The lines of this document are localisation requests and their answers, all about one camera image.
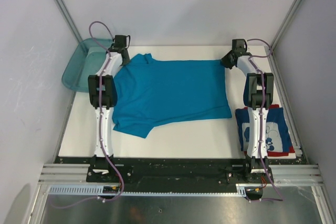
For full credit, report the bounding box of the bright blue t-shirt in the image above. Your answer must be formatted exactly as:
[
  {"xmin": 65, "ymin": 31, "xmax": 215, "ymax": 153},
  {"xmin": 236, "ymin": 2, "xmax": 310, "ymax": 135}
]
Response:
[{"xmin": 112, "ymin": 54, "xmax": 232, "ymax": 138}]

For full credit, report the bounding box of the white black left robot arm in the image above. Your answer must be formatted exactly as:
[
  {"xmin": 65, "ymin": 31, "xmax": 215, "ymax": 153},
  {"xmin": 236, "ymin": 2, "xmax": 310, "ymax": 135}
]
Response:
[{"xmin": 88, "ymin": 35, "xmax": 131, "ymax": 182}]

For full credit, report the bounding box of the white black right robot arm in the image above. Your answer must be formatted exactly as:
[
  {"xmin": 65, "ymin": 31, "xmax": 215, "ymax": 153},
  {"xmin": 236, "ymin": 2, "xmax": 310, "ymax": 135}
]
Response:
[{"xmin": 221, "ymin": 39, "xmax": 274, "ymax": 183}]

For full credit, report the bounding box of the teal translucent plastic bin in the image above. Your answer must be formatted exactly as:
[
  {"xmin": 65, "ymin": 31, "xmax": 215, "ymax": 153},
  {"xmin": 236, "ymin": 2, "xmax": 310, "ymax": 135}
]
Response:
[{"xmin": 61, "ymin": 38, "xmax": 112, "ymax": 93}]

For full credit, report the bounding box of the folded red t-shirt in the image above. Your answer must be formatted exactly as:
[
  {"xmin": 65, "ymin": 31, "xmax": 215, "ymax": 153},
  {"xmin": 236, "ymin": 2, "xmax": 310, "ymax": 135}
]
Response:
[{"xmin": 243, "ymin": 104, "xmax": 296, "ymax": 158}]

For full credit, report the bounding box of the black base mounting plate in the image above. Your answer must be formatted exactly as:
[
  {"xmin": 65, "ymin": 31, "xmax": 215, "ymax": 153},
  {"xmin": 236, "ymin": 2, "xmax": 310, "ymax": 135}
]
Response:
[{"xmin": 86, "ymin": 157, "xmax": 274, "ymax": 186}]

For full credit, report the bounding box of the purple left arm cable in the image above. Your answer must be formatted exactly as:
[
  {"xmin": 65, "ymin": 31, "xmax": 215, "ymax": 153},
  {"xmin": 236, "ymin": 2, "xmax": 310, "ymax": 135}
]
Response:
[{"xmin": 49, "ymin": 21, "xmax": 125, "ymax": 208}]

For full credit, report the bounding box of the white slotted cable duct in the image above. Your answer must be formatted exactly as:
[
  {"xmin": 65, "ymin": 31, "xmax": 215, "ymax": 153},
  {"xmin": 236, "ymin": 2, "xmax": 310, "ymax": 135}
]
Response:
[{"xmin": 47, "ymin": 184, "xmax": 266, "ymax": 197}]

